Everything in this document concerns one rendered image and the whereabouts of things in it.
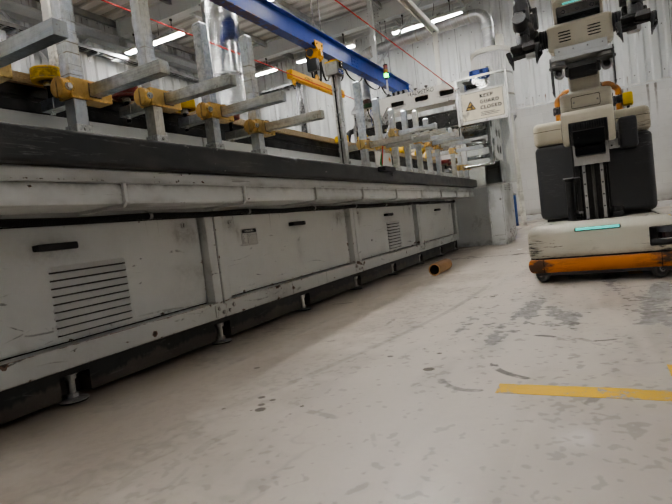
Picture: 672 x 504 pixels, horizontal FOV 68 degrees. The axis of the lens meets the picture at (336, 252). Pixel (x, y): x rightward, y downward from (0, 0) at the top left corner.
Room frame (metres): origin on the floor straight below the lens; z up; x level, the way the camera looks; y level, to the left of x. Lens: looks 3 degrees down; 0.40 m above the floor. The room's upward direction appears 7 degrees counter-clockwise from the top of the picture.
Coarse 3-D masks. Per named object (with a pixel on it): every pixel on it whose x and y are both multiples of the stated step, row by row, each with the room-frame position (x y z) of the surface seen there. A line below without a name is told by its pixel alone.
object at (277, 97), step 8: (264, 96) 1.63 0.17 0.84; (272, 96) 1.61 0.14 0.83; (280, 96) 1.60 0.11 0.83; (232, 104) 1.69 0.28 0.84; (240, 104) 1.67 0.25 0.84; (248, 104) 1.66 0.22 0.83; (256, 104) 1.64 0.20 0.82; (264, 104) 1.63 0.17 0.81; (272, 104) 1.64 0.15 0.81; (224, 112) 1.70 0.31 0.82; (232, 112) 1.69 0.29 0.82; (240, 112) 1.69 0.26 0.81; (184, 120) 1.78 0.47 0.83; (192, 120) 1.77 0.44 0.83; (200, 120) 1.75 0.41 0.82
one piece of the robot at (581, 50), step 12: (564, 48) 2.38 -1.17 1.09; (576, 48) 2.36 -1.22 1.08; (588, 48) 2.33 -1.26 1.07; (600, 48) 2.23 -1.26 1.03; (612, 48) 2.23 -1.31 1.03; (552, 60) 2.33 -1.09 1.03; (564, 60) 2.33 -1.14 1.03; (576, 60) 2.35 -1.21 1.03; (552, 72) 2.38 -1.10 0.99; (576, 72) 2.37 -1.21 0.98; (588, 72) 2.35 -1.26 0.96; (552, 84) 2.35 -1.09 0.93
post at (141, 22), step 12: (132, 0) 1.46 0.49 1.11; (144, 0) 1.47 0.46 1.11; (132, 12) 1.47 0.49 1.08; (144, 12) 1.47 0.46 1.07; (144, 24) 1.46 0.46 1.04; (144, 36) 1.46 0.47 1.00; (144, 48) 1.45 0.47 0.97; (144, 60) 1.46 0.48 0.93; (144, 84) 1.46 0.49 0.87; (156, 84) 1.48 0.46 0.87; (144, 108) 1.47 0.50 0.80; (156, 108) 1.46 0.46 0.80; (156, 120) 1.46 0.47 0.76; (156, 132) 1.45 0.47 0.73
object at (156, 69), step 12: (156, 60) 1.16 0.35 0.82; (132, 72) 1.19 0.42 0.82; (144, 72) 1.18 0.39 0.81; (156, 72) 1.16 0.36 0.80; (168, 72) 1.18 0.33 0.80; (96, 84) 1.25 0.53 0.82; (108, 84) 1.23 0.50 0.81; (120, 84) 1.22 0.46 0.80; (132, 84) 1.22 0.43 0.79; (96, 96) 1.27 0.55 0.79; (48, 108) 1.34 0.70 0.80; (60, 108) 1.34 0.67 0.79
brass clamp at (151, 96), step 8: (144, 88) 1.44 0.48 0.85; (152, 88) 1.45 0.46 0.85; (136, 96) 1.44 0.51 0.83; (144, 96) 1.43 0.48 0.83; (152, 96) 1.44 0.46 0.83; (160, 96) 1.47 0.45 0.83; (144, 104) 1.44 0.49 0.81; (152, 104) 1.45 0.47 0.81; (160, 104) 1.47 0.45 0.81; (168, 104) 1.50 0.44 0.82; (176, 104) 1.53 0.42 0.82; (168, 112) 1.55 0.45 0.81
